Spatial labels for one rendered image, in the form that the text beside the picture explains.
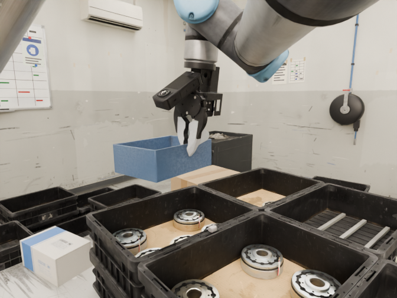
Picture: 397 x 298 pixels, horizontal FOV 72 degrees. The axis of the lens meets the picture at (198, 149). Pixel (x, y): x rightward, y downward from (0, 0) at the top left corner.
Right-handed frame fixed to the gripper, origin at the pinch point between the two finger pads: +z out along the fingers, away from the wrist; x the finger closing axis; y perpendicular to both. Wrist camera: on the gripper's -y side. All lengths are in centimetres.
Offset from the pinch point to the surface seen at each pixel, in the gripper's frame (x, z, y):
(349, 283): -37.7, 15.1, 3.5
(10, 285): 41, 48, -28
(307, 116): 82, 22, 325
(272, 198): 0, 29, 56
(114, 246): 4.0, 20.4, -16.3
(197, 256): -9.1, 22.3, -3.3
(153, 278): -10.9, 18.4, -18.1
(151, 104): 295, 35, 235
